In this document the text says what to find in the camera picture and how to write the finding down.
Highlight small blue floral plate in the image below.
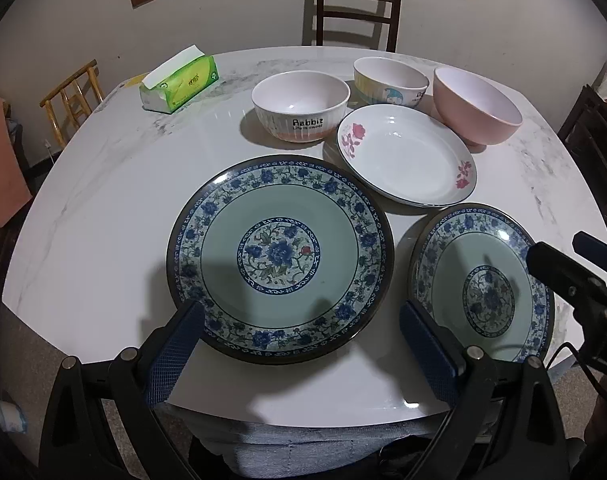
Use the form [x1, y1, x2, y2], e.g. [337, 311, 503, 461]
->
[407, 203, 555, 362]

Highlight large blue floral plate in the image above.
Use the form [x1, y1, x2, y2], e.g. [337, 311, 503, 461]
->
[166, 155, 395, 365]

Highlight white plate pink flowers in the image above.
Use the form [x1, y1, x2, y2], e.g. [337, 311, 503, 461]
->
[336, 104, 477, 208]

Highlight yellow blue cartoon bowl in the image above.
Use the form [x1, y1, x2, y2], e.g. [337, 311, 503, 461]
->
[353, 56, 429, 107]

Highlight white pink Rabbit bowl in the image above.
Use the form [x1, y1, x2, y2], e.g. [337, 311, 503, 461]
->
[252, 70, 351, 143]

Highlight dark stacked chairs right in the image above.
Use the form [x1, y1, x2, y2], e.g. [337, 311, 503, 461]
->
[558, 84, 607, 227]

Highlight white crumpled object on floor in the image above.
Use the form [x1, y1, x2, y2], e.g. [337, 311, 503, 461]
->
[0, 400, 28, 434]

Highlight green tissue box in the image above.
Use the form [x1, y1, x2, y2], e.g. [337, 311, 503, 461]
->
[139, 44, 219, 115]

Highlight bamboo chair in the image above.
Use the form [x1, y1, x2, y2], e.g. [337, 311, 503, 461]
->
[39, 58, 105, 148]

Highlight yellow rectangular table label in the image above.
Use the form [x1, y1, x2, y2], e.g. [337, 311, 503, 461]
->
[119, 74, 146, 88]

